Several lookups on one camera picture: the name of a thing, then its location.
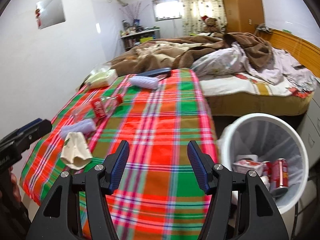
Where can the grey bedside cabinet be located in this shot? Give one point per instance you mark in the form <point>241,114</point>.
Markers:
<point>309,129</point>

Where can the dark blue glasses case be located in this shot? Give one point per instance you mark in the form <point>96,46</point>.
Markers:
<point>157,74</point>

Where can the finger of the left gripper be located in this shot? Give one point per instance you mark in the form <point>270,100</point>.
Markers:
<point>44,128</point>
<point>32,126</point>

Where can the teddy bear santa hat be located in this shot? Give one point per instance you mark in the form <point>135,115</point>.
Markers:
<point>212,27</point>

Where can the cream paper bag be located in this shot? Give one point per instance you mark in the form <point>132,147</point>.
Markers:
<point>75,153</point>

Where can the white floral pillow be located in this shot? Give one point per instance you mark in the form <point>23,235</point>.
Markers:
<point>221,62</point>

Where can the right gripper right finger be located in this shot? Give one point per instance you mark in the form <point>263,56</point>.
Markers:
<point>241,207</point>

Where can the strawberry milk carton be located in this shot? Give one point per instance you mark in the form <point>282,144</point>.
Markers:
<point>244,165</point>

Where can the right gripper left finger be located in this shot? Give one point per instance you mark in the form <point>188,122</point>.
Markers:
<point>59,214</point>

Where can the white trash bin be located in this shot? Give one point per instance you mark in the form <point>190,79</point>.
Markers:
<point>270,138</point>

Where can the green tissue pack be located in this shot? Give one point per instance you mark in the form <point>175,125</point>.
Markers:
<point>102,75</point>

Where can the lavender towel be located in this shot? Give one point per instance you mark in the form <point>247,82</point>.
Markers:
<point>144,82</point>
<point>85,126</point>

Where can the wooden wardrobe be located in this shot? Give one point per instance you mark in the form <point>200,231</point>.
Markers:
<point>243,15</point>

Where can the small window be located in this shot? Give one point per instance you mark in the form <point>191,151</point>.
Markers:
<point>167,9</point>

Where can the red drink can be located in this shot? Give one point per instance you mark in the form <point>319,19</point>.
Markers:
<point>279,183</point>

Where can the light pink bedsheet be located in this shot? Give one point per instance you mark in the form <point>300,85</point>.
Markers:
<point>284,76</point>

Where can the person's left hand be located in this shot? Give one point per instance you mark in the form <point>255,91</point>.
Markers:
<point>10,192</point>

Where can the patterned curtain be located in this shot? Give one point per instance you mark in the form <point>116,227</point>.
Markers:
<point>194,10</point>

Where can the plaid red green tablecloth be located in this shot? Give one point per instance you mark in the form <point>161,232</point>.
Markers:
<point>158,196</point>

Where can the brown fleece blanket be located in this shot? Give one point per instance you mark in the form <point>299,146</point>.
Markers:
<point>182,52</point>

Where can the wooden headboard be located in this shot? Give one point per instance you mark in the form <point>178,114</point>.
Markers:
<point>305,52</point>

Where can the dried branches in vase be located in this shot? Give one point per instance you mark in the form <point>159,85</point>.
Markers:
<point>133,12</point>

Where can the clear cola bottle red label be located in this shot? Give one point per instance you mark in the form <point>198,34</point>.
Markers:
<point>97,108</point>

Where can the cluttered shelf unit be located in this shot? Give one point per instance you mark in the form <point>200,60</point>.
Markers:
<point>134,35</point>

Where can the silver wall panel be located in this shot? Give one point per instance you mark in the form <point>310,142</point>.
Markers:
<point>49,12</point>

